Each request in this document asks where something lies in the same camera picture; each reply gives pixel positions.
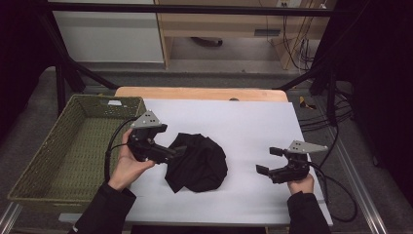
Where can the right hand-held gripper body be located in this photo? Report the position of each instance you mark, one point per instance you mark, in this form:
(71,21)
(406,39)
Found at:
(297,165)

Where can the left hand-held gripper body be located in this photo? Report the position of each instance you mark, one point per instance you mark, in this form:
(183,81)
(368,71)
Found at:
(142,143)

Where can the black cloth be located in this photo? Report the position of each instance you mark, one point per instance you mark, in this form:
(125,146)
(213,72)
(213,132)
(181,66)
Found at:
(201,162)

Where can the green woven basket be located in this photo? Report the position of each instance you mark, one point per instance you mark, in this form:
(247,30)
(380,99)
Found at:
(74,156)

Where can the person's right hand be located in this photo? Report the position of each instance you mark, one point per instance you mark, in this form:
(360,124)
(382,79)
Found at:
(301,186)

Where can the person's left hand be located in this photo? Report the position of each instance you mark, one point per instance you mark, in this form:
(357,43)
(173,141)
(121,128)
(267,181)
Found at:
(128,169)

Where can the white table cover sheet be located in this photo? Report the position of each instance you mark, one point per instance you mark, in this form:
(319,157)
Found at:
(253,130)

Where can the wooden table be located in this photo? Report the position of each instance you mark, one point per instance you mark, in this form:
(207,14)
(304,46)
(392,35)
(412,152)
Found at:
(195,93)

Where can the white basket label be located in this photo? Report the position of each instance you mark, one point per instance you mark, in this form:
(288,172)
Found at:
(114,102)

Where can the yellow and black tool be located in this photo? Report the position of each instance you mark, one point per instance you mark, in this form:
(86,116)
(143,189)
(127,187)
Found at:
(305,103)

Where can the black metal stand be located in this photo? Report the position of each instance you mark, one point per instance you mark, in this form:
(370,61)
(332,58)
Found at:
(329,81)
(61,78)

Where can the dark object under desk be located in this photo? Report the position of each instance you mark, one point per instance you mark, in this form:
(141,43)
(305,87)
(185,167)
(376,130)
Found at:
(207,41)

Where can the white cabinet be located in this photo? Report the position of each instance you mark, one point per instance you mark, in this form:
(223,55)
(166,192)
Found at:
(110,39)

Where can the black curtain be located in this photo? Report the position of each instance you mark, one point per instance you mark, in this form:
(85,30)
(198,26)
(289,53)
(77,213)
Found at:
(380,81)
(19,58)

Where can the light wooden desk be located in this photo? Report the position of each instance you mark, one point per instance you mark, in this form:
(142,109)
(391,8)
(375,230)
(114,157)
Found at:
(224,27)

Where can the grey box under desk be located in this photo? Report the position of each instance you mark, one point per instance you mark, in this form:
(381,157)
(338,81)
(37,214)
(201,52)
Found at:
(267,32)

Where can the black horizontal metal bar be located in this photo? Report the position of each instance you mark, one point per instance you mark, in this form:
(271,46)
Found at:
(195,9)

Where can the aluminium rail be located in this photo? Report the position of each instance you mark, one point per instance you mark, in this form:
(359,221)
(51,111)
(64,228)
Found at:
(8,217)
(360,182)

